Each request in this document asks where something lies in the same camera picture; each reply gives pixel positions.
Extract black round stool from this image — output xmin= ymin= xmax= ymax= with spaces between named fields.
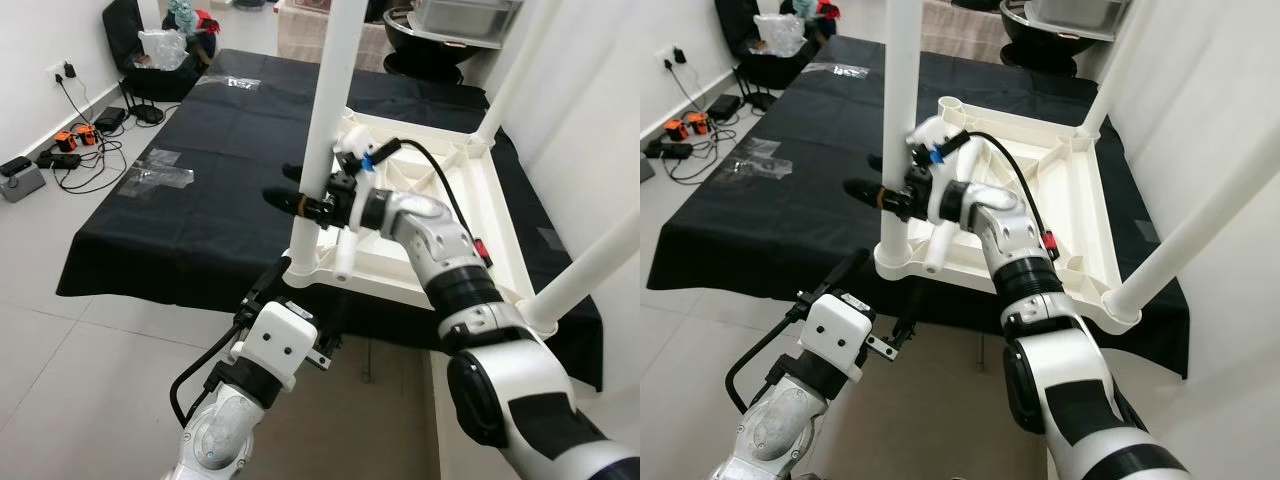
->
xmin=383 ymin=10 xmax=501 ymax=86
xmin=1000 ymin=0 xmax=1086 ymax=76

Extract black table cloth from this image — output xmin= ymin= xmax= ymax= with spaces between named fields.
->
xmin=55 ymin=48 xmax=606 ymax=393
xmin=648 ymin=35 xmax=1191 ymax=379

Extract white plastic table top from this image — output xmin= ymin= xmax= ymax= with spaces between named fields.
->
xmin=875 ymin=95 xmax=1141 ymax=334
xmin=283 ymin=108 xmax=561 ymax=336

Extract black bag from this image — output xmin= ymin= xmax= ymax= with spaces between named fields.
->
xmin=100 ymin=0 xmax=216 ymax=101
xmin=715 ymin=0 xmax=836 ymax=89

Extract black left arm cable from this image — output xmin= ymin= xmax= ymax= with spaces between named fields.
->
xmin=725 ymin=300 xmax=806 ymax=413
xmin=170 ymin=305 xmax=251 ymax=429

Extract beige cloth covered bench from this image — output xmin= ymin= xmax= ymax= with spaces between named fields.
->
xmin=920 ymin=0 xmax=1011 ymax=63
xmin=275 ymin=0 xmax=393 ymax=63

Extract tangled black floor cables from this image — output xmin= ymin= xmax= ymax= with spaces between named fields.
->
xmin=55 ymin=80 xmax=126 ymax=196
xmin=665 ymin=65 xmax=751 ymax=191

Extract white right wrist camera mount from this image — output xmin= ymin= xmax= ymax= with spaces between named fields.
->
xmin=910 ymin=112 xmax=966 ymax=226
xmin=335 ymin=113 xmax=386 ymax=231

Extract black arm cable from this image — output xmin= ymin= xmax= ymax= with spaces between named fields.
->
xmin=935 ymin=130 xmax=1061 ymax=259
xmin=725 ymin=300 xmax=806 ymax=413
xmin=170 ymin=305 xmax=251 ymax=429
xmin=365 ymin=138 xmax=493 ymax=266

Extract clear plastic storage box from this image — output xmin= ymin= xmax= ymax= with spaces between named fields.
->
xmin=1030 ymin=0 xmax=1136 ymax=39
xmin=410 ymin=0 xmax=526 ymax=41

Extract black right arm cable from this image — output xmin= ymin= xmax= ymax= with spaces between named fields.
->
xmin=365 ymin=138 xmax=493 ymax=266
xmin=935 ymin=130 xmax=1061 ymax=259

